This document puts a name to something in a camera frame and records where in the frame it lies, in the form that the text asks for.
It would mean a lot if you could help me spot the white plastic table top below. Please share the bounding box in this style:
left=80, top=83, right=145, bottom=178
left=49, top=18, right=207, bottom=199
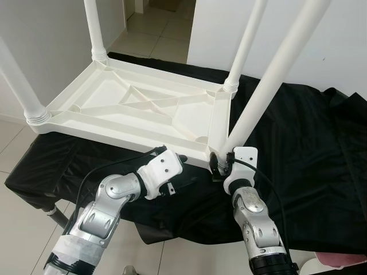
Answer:
left=26, top=59, right=236, bottom=170

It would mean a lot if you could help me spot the white plastic table leg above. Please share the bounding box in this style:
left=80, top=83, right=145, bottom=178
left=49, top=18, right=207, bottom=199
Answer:
left=222, top=0, right=269, bottom=94
left=227, top=0, right=333, bottom=153
left=84, top=0, right=110, bottom=64
left=0, top=37, right=52, bottom=127

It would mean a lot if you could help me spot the dark grey table base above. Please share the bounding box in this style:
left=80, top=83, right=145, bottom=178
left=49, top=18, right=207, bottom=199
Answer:
left=135, top=222, right=167, bottom=244

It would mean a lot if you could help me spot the black cloth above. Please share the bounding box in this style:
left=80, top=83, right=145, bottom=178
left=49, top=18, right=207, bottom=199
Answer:
left=5, top=52, right=367, bottom=256

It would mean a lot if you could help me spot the black metal table leg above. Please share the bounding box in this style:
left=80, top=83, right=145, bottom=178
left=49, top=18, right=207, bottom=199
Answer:
left=46, top=205, right=69, bottom=229

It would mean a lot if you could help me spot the pink stool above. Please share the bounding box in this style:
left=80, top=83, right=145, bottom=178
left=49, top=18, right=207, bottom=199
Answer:
left=315, top=252, right=367, bottom=270

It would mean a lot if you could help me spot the black metal bar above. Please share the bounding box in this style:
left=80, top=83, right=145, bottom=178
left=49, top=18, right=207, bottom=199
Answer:
left=321, top=262, right=367, bottom=275

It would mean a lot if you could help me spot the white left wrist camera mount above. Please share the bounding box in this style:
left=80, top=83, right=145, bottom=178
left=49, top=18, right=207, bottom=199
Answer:
left=136, top=146, right=184, bottom=200

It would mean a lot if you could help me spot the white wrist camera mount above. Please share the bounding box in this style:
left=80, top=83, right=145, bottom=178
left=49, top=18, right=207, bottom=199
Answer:
left=222, top=147, right=259, bottom=195
left=136, top=146, right=184, bottom=200

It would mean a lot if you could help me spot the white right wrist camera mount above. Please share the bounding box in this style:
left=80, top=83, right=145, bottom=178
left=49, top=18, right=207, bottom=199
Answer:
left=222, top=147, right=259, bottom=195

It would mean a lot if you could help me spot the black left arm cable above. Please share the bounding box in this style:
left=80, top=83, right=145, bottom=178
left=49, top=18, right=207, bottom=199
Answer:
left=72, top=146, right=168, bottom=230

